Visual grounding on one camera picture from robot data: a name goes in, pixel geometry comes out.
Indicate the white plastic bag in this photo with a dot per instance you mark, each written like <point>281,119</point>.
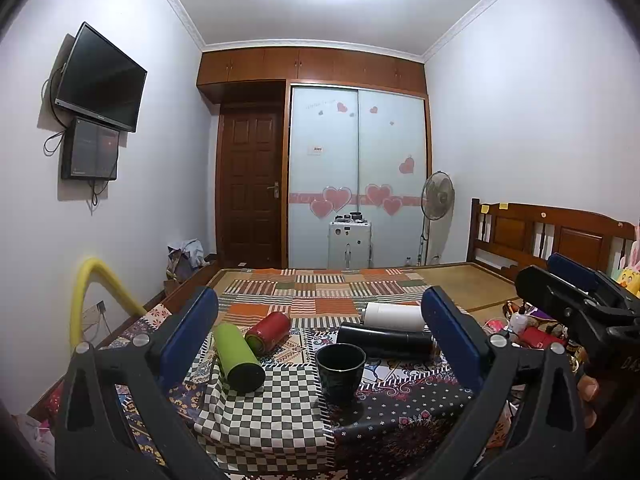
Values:
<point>37,442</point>

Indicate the wooden bed headboard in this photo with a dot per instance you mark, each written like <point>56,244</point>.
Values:
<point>520,232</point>

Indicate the green tumbler cup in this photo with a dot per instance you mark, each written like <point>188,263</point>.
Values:
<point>239,360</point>

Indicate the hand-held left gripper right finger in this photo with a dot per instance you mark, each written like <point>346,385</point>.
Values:
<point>450,340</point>

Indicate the striped patchwork blanket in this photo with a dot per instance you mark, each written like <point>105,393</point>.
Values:
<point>320,290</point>

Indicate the white tumbler cup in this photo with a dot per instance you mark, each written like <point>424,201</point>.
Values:
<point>392,316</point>

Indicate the standing electric fan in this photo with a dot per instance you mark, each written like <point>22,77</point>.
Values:
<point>437,195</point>

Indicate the checkered cloth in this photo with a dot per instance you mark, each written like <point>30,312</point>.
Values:
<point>270,420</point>

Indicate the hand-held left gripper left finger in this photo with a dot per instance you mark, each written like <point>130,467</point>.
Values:
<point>191,330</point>

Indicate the wall-mounted television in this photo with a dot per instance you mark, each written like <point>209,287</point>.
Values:
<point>102,77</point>

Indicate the yellow plush toy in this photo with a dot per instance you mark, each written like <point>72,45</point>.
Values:
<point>631,280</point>

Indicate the yellow foam tube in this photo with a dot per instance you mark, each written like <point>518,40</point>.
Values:
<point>85,280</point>

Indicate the brown wooden door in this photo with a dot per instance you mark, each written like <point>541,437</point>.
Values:
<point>250,185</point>

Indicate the wardrobe with heart stickers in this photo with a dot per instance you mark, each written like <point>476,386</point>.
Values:
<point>360,150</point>

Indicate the black ceramic cup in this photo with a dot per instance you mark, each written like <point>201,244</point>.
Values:
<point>340,372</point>

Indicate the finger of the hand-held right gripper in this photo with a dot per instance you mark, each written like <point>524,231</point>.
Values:
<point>572,267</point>
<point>545,285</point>

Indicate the red tumbler cup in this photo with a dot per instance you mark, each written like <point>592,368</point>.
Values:
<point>270,332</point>

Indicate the small white bottle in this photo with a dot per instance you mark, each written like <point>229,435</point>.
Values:
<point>520,319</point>

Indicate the wooden overhead cabinet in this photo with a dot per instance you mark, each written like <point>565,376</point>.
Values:
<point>310,67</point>

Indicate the white box appliance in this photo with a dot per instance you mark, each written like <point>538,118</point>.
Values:
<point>350,242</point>

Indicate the dark floral cloth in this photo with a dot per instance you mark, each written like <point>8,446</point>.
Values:
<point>400,410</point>

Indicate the person's right hand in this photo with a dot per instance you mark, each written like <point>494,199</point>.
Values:
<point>588,390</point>

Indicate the black tumbler cup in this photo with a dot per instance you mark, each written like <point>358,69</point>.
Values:
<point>385,341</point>

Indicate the pile of bags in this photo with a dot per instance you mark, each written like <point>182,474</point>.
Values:
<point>186,257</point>

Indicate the small wall-mounted monitor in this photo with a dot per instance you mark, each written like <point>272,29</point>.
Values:
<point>91,150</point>

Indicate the wall socket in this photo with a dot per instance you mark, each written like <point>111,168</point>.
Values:
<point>95,314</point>

